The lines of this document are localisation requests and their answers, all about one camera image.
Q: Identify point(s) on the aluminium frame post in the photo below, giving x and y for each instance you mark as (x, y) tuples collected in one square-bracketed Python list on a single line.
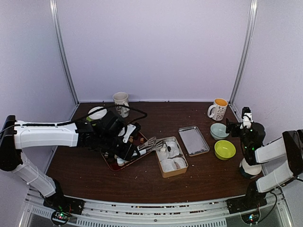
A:
[(62, 52), (245, 51)]

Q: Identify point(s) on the left aluminium frame post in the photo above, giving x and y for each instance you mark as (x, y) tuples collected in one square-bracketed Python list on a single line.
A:
[(62, 52)]

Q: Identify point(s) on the orange inside white mug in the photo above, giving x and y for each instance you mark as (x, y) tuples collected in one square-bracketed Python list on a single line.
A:
[(217, 110)]

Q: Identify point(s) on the dark red chocolate tray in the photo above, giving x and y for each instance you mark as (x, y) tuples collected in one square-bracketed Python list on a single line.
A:
[(116, 164)]

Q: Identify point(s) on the beige tin box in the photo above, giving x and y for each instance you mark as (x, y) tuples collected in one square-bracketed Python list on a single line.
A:
[(178, 171)]

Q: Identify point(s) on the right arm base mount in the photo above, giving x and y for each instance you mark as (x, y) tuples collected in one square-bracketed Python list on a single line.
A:
[(249, 210)]

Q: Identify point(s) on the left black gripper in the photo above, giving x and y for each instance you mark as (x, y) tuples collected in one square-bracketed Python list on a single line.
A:
[(127, 154)]

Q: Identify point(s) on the white handled metal tongs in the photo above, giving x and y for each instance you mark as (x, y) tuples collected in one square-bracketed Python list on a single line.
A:
[(150, 145)]

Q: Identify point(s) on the patterned white mug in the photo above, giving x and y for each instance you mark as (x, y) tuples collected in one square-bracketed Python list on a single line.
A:
[(121, 102)]

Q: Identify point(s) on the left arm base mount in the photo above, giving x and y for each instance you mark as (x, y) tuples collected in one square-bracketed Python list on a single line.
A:
[(64, 212)]

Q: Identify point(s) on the bear print tin lid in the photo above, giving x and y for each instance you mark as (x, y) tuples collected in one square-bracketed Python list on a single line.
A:
[(193, 140)]

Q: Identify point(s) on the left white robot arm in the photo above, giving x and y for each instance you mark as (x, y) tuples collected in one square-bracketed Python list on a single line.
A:
[(110, 133)]

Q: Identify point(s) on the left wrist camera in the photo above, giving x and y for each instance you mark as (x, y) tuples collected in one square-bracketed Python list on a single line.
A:
[(128, 131)]

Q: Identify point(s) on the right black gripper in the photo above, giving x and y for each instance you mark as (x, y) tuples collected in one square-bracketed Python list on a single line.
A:
[(229, 126)]

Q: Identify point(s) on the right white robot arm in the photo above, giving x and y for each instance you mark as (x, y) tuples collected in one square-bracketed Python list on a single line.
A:
[(251, 135)]

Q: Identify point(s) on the right aluminium frame post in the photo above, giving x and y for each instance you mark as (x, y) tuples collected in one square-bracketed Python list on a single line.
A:
[(245, 51)]

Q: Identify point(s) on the dark blue white bowl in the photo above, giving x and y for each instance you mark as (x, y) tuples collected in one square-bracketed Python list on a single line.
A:
[(249, 172)]

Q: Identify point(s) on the lime green bowl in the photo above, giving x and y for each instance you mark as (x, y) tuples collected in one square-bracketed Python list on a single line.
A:
[(224, 150)]

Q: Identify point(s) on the light blue bowl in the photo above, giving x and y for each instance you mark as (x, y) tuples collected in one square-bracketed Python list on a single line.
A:
[(218, 131)]

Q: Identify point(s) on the white paper cup liner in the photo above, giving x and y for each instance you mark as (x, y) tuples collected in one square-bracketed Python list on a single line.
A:
[(163, 153), (175, 149), (180, 162), (168, 165)]

